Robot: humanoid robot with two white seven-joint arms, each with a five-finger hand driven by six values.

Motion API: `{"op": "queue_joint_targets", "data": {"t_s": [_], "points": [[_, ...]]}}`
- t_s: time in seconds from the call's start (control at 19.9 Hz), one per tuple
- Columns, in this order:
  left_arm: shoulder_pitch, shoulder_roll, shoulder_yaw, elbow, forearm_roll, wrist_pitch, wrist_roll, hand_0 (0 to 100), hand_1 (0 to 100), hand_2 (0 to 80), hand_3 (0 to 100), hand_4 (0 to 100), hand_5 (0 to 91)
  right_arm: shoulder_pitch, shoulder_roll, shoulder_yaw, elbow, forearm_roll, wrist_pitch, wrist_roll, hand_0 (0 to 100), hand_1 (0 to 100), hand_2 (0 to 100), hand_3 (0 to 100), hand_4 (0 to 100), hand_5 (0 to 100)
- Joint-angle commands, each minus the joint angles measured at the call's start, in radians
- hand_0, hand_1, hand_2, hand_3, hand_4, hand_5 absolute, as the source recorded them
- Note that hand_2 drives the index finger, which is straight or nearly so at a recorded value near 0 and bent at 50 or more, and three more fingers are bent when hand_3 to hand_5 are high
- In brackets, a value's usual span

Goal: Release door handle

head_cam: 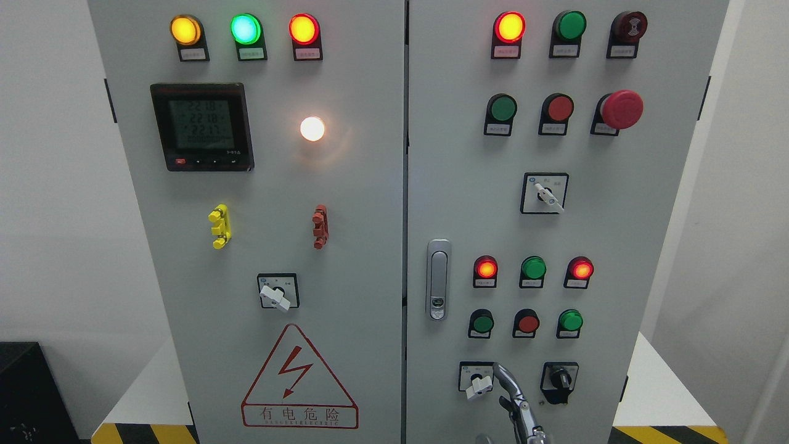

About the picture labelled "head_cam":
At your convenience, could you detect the grey cabinet door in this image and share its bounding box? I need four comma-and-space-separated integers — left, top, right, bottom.
88, 1, 406, 443
406, 1, 729, 443

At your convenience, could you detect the yellow terminal connector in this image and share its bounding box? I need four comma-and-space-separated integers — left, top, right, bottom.
208, 204, 232, 250

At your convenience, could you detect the green push button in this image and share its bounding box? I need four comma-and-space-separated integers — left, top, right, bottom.
467, 308, 495, 339
483, 93, 517, 137
555, 309, 584, 339

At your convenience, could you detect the left door rotary switch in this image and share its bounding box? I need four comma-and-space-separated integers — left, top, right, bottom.
257, 273, 300, 312

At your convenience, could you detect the black box bottom left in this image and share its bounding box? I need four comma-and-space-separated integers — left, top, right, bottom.
1, 341, 80, 443

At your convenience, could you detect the lower white rotary switch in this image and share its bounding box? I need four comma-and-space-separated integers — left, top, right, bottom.
457, 361, 495, 401

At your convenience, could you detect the red emergency stop button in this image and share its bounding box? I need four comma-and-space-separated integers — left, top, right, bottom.
590, 89, 644, 137

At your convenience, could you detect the grey left cabinet door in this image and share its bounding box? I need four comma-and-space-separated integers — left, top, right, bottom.
88, 1, 406, 443

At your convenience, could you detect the red lit light middle left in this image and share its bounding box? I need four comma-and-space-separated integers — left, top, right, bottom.
473, 255, 498, 289

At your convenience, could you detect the red electric danger warning sticker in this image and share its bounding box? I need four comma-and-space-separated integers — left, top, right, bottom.
240, 323, 359, 429

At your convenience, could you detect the red lit indicator light left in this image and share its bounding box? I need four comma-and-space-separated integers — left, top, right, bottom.
288, 12, 323, 61

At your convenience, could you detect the red push button lower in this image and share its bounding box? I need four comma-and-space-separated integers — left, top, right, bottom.
511, 308, 540, 339

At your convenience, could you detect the green light right top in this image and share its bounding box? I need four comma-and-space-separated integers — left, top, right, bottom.
549, 9, 587, 59

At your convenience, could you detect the black knob selector switch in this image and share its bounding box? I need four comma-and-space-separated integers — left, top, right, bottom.
540, 361, 579, 405

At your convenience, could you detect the green push button upper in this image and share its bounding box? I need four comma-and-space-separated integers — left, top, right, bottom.
483, 93, 517, 137

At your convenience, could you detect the yellow indicator light top left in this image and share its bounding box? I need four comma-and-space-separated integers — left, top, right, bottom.
170, 14, 210, 62

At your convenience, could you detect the red push button upper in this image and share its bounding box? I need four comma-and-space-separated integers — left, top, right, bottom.
538, 93, 574, 136

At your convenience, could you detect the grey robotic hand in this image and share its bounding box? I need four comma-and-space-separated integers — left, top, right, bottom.
491, 363, 550, 443

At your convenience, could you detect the upper right rotary switch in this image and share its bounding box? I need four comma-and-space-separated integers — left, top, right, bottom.
520, 172, 569, 214

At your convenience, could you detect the red terminal connector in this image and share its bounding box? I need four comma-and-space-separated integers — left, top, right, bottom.
312, 204, 329, 250

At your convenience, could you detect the red lit light middle right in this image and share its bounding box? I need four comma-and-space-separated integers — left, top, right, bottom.
563, 256, 594, 289

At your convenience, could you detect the white lit indicator lamp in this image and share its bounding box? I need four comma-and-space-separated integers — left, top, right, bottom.
300, 115, 326, 142

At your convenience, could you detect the green push button lower right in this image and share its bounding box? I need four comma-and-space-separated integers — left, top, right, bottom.
555, 309, 584, 339

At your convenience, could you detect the red push button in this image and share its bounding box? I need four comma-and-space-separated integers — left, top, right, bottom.
511, 308, 540, 339
538, 93, 574, 136

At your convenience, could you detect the green light middle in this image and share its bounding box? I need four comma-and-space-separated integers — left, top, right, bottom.
519, 256, 547, 289

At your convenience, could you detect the green push button lower left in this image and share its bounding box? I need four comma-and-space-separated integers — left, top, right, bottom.
467, 308, 495, 339

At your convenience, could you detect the grey right cabinet door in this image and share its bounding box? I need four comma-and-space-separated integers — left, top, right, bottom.
406, 1, 729, 443

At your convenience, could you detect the black digital power meter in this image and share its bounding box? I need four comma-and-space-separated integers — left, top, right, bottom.
150, 83, 255, 171

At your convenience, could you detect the green lit indicator light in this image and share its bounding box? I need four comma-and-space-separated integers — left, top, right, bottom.
229, 12, 268, 62

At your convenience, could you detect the red lit light right top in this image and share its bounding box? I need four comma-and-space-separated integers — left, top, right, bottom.
491, 10, 526, 60

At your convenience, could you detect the silver door handle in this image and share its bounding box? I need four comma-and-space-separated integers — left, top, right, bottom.
425, 239, 451, 321

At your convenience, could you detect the white platform with hazard stripes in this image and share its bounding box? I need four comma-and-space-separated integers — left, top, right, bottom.
91, 335, 728, 443

